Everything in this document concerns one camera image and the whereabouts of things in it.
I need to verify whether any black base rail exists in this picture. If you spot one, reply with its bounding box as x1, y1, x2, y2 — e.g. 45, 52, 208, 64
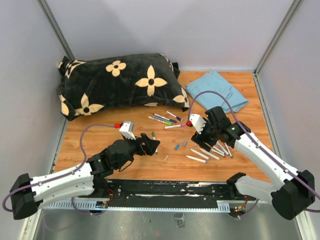
87, 179, 255, 209

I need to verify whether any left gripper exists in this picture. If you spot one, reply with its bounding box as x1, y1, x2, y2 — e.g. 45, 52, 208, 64
115, 133, 160, 170

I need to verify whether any navy cap marker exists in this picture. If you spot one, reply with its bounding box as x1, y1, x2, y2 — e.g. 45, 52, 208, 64
153, 113, 177, 123

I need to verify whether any purple cap marker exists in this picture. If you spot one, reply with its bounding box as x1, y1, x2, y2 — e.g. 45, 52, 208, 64
210, 148, 226, 157

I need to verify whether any magenta cap marker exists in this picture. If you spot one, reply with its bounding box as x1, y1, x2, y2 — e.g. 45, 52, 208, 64
164, 123, 187, 130

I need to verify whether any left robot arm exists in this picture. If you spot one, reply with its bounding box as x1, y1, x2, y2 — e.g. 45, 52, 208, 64
9, 133, 160, 220

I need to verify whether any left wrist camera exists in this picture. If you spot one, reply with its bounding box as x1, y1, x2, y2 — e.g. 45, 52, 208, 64
119, 121, 136, 140

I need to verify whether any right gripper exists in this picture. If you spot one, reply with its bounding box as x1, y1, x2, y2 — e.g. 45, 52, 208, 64
191, 117, 220, 152

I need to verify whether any light blue folded cloth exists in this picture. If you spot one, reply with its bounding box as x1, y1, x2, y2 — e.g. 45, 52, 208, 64
186, 71, 249, 113

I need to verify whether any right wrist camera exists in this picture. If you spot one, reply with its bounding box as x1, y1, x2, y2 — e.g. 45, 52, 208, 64
189, 114, 207, 134

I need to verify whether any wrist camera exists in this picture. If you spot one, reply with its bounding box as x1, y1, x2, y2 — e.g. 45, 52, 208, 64
189, 114, 207, 134
119, 121, 136, 140

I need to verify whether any black floral pillow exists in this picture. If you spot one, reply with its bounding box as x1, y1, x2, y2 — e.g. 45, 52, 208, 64
56, 53, 190, 121

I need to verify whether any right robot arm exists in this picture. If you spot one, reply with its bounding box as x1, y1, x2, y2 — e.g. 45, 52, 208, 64
187, 106, 316, 220

